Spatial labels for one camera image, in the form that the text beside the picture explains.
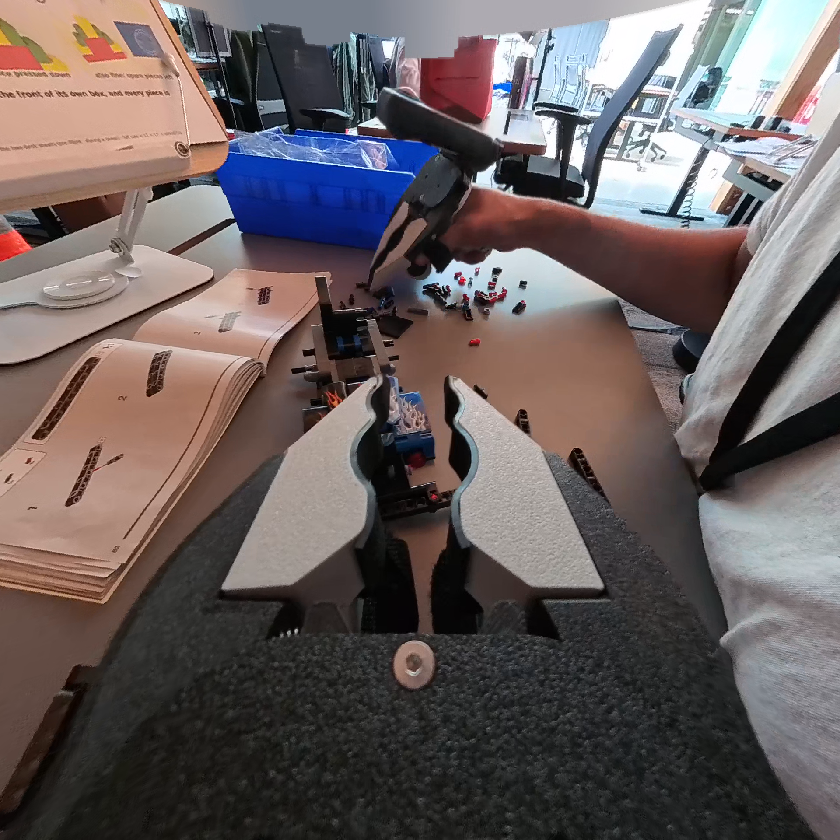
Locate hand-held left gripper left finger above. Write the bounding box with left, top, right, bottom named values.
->
left=221, top=374, right=395, bottom=634

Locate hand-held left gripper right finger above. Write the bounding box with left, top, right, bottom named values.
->
left=430, top=374, right=606, bottom=634

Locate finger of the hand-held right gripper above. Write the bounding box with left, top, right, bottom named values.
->
left=365, top=196, right=435, bottom=294

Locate pile of small lego pieces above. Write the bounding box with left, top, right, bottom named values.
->
left=354, top=265, right=534, bottom=324

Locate blue and black lego vehicle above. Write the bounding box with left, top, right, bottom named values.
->
left=291, top=276, right=462, bottom=521

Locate person's right forearm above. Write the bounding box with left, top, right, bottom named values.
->
left=535, top=196, right=757, bottom=337

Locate lego instruction booklet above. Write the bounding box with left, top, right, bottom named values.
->
left=0, top=267, right=333, bottom=605

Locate person's right hand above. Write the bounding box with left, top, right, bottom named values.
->
left=441, top=186, right=549, bottom=268

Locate red plastic container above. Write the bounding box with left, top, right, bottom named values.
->
left=419, top=37, right=501, bottom=123

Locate blue plastic bin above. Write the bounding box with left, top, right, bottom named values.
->
left=215, top=127, right=442, bottom=252

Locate clear plastic bag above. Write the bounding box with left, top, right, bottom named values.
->
left=228, top=129, right=401, bottom=172

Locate black office chair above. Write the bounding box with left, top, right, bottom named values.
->
left=495, top=25, right=685, bottom=206
left=257, top=22, right=354, bottom=134

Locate person's white shirt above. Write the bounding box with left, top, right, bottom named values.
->
left=675, top=115, right=840, bottom=840

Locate white document stand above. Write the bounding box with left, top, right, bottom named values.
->
left=0, top=0, right=232, bottom=366

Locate printed instruction sheet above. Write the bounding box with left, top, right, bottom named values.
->
left=0, top=0, right=227, bottom=173

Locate black shoulder strap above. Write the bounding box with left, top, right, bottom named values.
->
left=697, top=252, right=840, bottom=494

